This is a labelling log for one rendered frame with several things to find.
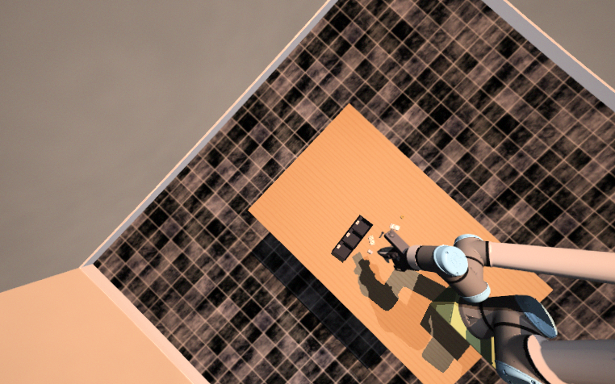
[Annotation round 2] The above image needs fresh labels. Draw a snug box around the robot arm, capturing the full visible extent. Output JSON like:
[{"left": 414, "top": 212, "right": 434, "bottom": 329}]
[{"left": 383, "top": 229, "right": 615, "bottom": 384}]

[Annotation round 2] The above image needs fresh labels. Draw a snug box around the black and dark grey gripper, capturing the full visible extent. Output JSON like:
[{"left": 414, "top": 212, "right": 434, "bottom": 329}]
[{"left": 377, "top": 245, "right": 420, "bottom": 272}]

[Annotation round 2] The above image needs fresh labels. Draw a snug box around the black rack of bins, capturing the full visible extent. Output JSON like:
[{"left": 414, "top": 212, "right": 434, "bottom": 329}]
[{"left": 333, "top": 215, "right": 373, "bottom": 261}]

